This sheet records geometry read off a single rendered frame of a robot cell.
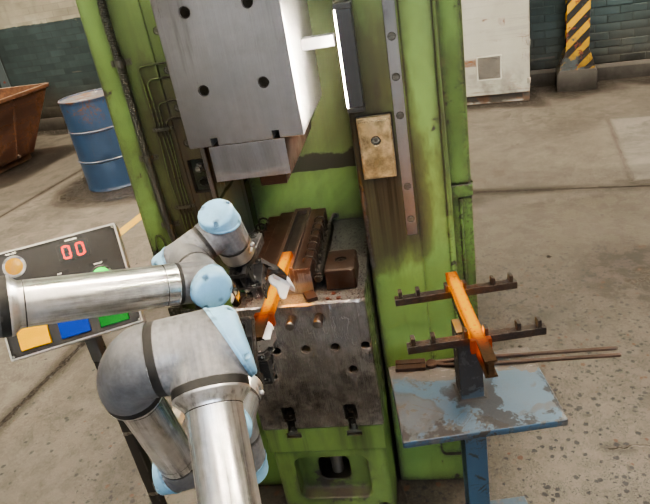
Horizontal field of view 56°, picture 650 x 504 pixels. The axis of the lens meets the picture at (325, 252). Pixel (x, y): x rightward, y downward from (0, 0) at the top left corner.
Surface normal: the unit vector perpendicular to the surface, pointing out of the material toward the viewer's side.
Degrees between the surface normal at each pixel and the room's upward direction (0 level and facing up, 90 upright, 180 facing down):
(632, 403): 0
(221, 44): 90
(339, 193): 90
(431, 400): 0
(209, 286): 90
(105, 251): 60
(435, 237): 90
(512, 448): 0
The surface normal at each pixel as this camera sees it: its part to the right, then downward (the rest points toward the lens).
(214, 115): -0.11, 0.46
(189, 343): -0.04, -0.36
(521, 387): -0.16, -0.88
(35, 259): 0.20, -0.11
